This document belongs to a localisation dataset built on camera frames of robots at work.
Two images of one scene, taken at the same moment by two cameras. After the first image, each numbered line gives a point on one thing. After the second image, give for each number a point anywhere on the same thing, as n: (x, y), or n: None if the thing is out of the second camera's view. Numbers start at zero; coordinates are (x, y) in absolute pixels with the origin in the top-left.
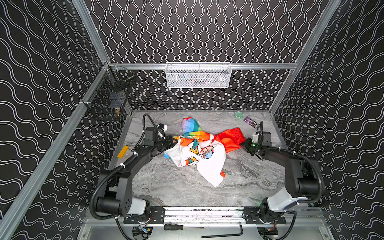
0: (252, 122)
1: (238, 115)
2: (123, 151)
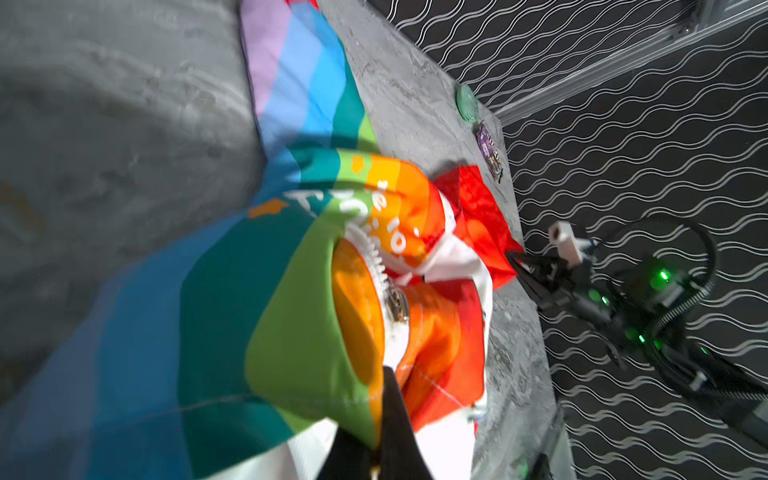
0: (490, 151)
1: (466, 102)
2: None
